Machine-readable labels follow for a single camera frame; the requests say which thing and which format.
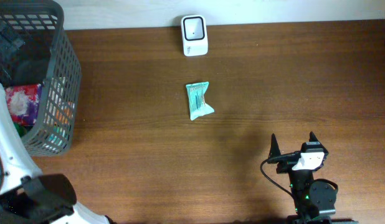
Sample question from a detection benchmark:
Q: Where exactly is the mint green wipes pack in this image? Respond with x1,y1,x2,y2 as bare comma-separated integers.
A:
186,82,215,121

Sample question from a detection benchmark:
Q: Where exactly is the red purple tissue pack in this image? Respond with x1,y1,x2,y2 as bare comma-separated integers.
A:
5,84,42,126

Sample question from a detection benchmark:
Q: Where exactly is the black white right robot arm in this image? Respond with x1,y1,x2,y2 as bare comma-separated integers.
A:
260,132,356,224

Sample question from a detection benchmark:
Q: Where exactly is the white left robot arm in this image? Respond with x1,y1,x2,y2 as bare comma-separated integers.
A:
0,83,112,224

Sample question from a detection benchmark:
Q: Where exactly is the white barcode scanner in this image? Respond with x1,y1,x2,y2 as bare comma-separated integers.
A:
181,15,209,57

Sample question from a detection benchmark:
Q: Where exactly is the grey plastic basket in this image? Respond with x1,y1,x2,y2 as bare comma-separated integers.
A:
0,1,82,156

